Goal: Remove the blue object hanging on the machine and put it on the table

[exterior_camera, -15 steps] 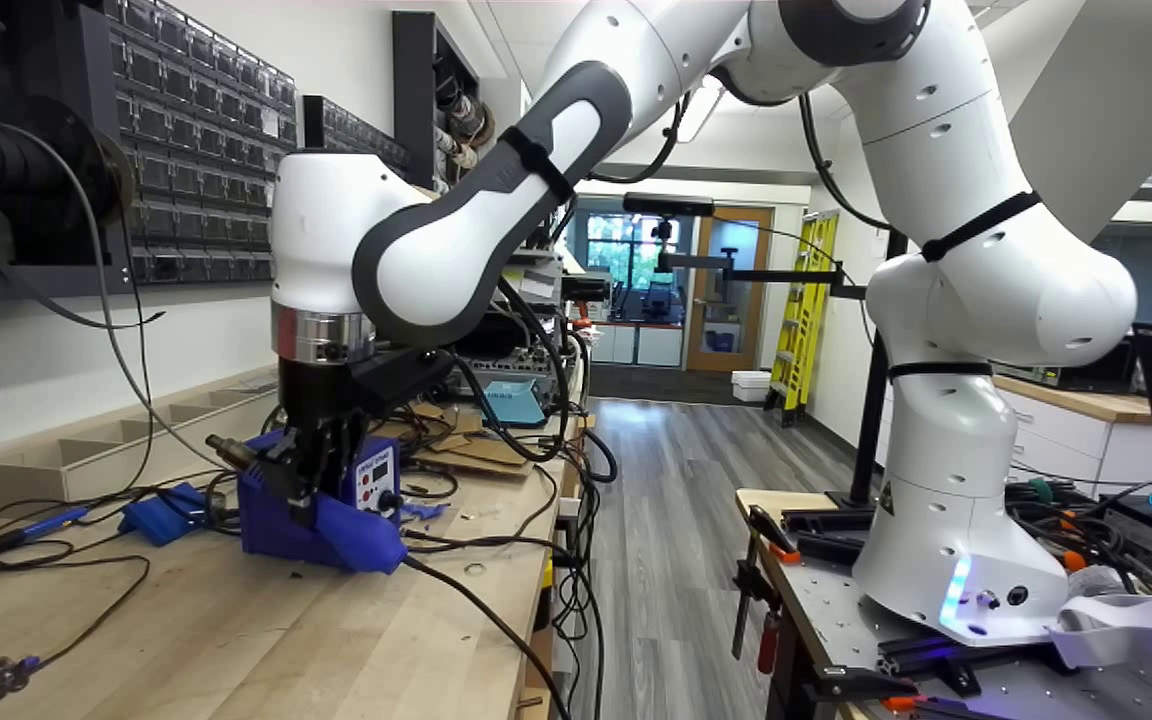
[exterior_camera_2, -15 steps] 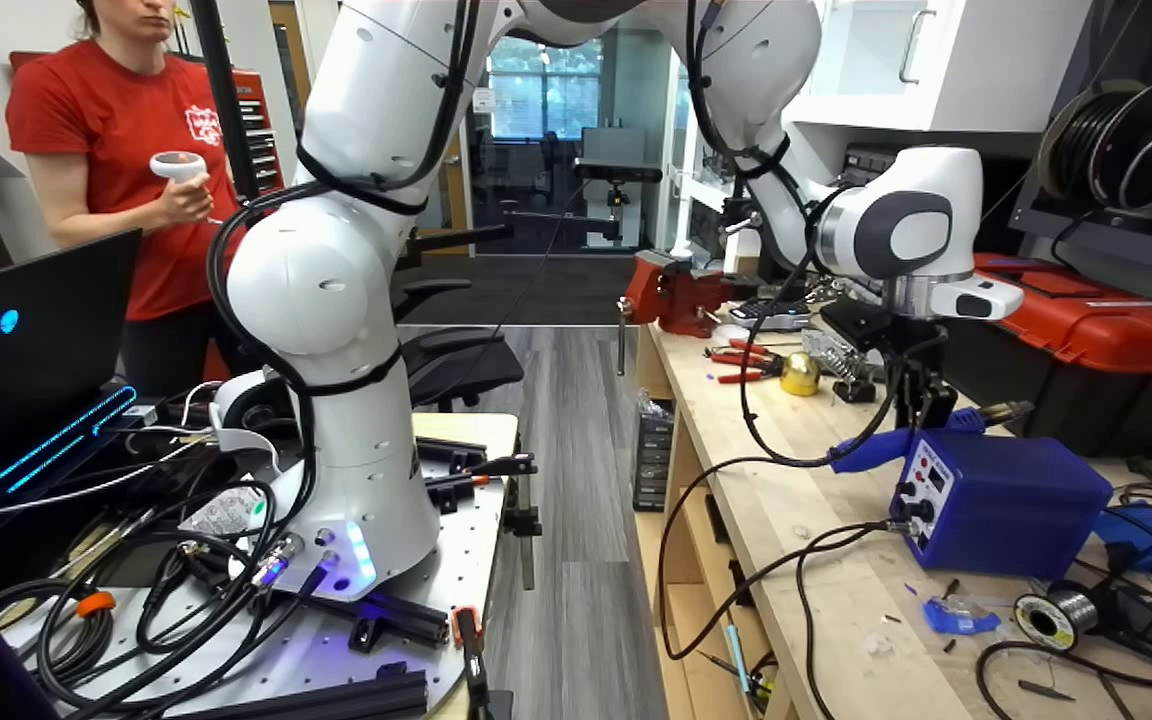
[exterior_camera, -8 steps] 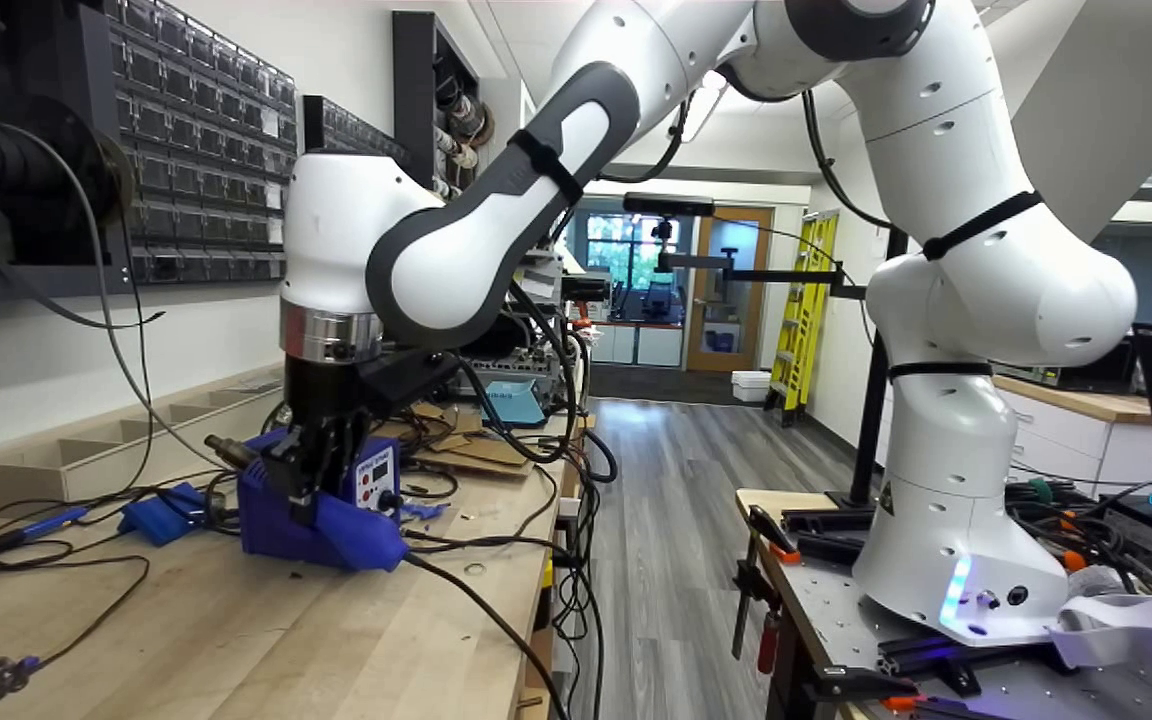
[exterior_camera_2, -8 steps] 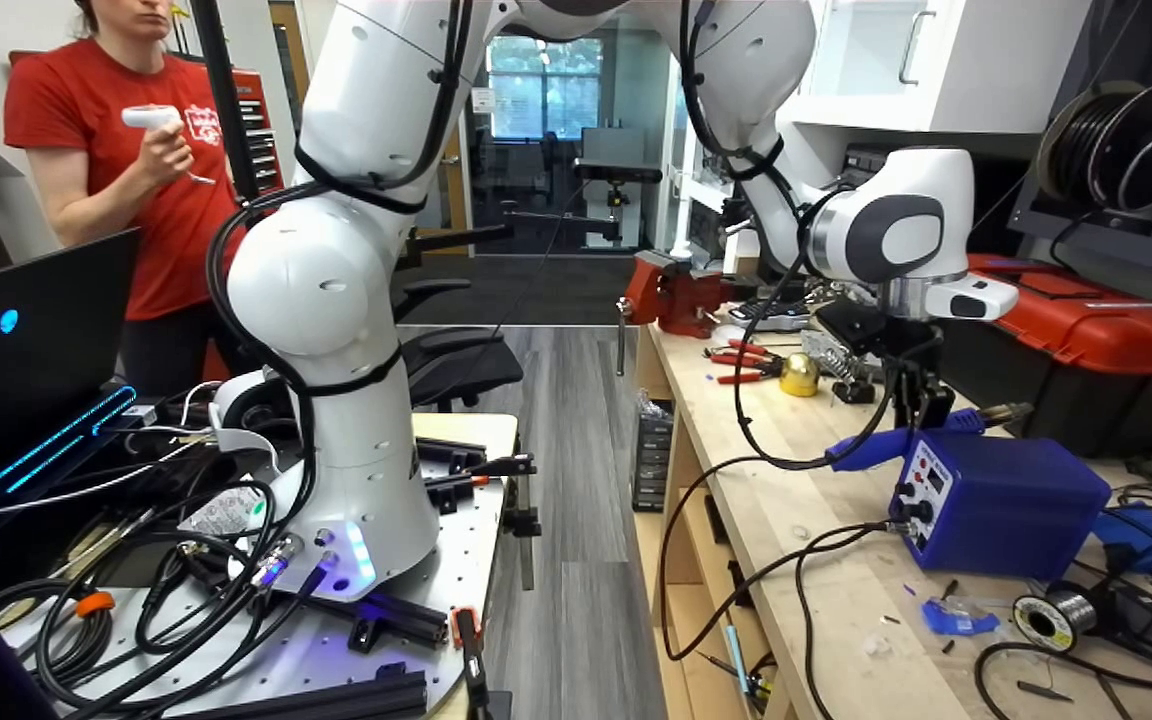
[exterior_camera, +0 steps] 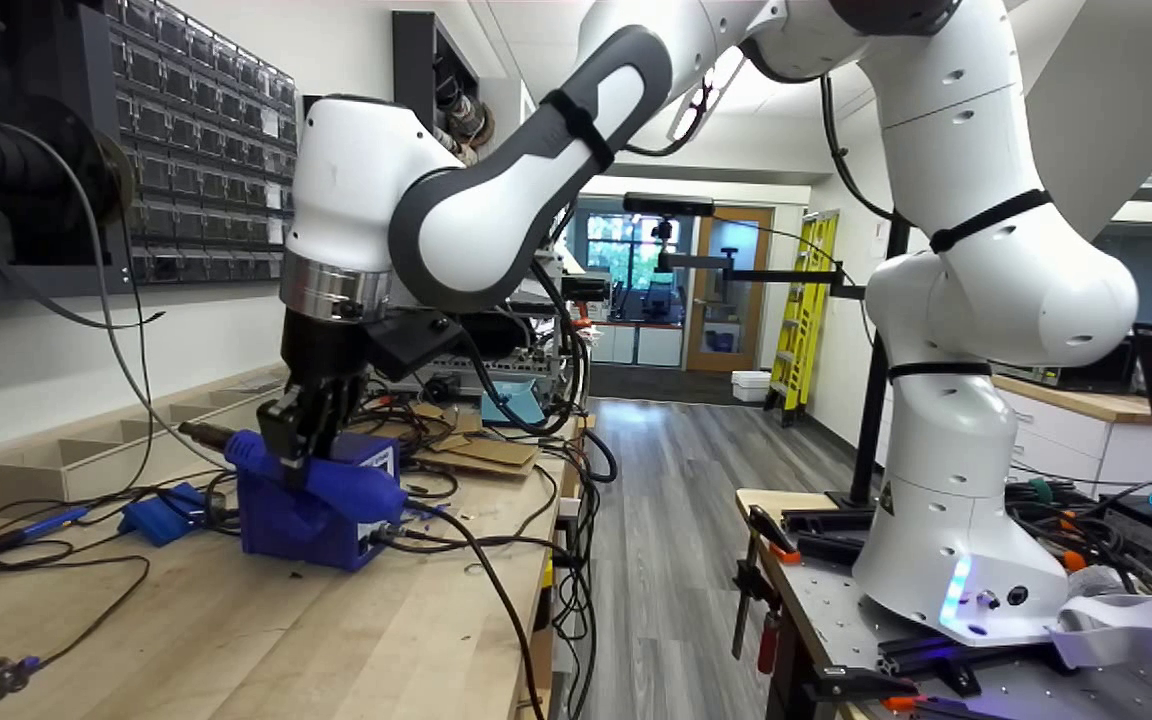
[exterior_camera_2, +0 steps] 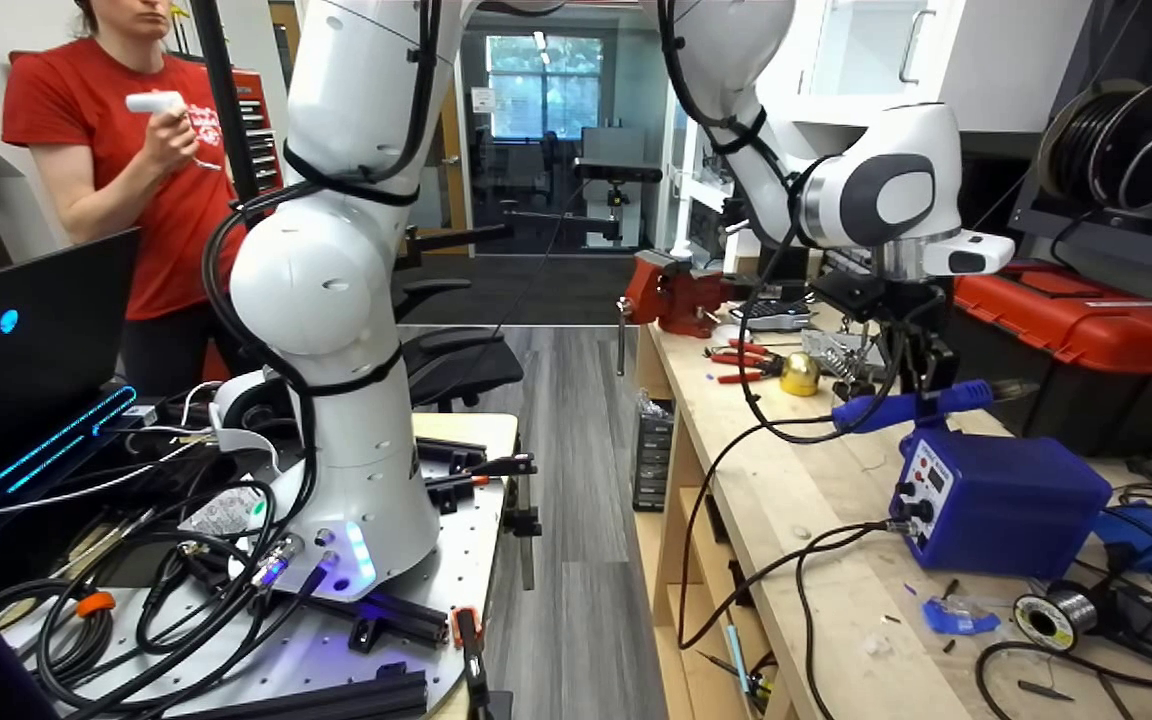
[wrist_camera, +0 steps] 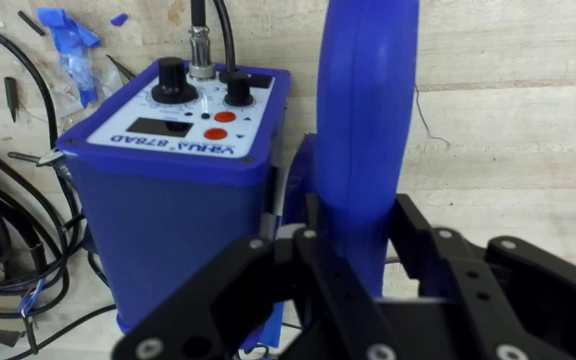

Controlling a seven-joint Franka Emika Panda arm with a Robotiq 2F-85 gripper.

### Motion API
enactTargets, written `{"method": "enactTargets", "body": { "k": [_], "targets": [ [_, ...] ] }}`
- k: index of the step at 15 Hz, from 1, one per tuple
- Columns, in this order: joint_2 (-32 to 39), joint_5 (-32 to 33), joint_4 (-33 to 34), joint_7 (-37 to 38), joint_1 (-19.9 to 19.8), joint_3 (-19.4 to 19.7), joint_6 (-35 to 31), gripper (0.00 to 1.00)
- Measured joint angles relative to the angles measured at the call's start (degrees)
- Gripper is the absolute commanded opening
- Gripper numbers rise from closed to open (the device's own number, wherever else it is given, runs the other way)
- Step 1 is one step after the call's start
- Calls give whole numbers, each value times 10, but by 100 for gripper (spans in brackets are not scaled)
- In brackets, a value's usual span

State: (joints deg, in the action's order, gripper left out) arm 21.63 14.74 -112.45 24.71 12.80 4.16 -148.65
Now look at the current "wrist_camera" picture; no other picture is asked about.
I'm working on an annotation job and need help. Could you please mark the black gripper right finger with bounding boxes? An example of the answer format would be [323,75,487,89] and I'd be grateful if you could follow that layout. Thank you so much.
[387,191,576,360]

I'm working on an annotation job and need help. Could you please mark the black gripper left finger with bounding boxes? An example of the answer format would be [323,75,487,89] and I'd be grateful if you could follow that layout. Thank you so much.
[110,224,405,360]

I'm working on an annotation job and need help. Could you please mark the blue hot air station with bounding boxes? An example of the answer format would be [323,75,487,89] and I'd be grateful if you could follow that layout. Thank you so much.
[55,55,316,354]

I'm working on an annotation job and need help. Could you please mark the blue tape scraps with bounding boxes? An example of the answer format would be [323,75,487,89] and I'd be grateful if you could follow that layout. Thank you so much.
[36,5,105,110]

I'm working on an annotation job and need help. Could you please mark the small blue tape piece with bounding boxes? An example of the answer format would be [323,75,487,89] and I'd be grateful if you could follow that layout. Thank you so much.
[108,10,132,29]

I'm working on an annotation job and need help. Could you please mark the small black nozzle tip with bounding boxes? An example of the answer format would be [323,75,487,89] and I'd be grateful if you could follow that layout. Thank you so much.
[3,74,23,123]

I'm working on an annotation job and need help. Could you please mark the small black stick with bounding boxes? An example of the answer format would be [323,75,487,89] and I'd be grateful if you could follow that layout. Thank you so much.
[16,7,51,40]

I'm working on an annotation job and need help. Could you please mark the cable with metal plug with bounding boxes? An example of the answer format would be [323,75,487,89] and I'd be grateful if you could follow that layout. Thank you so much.
[188,0,219,82]

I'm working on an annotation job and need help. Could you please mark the black hot air gun cable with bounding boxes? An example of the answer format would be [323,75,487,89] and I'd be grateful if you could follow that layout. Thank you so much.
[210,0,240,74]

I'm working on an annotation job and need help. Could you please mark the thin black cable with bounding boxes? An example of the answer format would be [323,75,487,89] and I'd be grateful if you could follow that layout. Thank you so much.
[0,21,63,151]

